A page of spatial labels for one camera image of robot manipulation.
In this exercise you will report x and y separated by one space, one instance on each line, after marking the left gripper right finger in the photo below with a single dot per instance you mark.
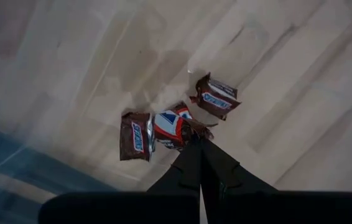
222 174

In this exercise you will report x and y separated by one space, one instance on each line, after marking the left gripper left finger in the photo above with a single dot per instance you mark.
185 174

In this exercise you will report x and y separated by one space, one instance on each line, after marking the brown Snickers mini bar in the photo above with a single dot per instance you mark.
216 99
135 137
171 126

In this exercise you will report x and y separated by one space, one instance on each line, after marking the clear plastic bin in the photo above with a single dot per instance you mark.
39 77

